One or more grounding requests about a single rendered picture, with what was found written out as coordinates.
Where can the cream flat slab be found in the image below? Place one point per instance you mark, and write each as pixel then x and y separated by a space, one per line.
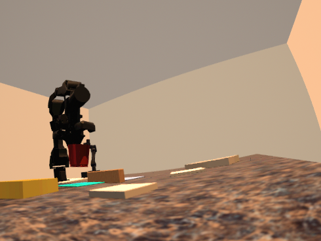
pixel 123 191

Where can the orange flat bar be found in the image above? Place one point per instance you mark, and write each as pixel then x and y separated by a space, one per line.
pixel 110 176

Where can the yellow rectangular block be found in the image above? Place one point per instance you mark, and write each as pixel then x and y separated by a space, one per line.
pixel 27 188

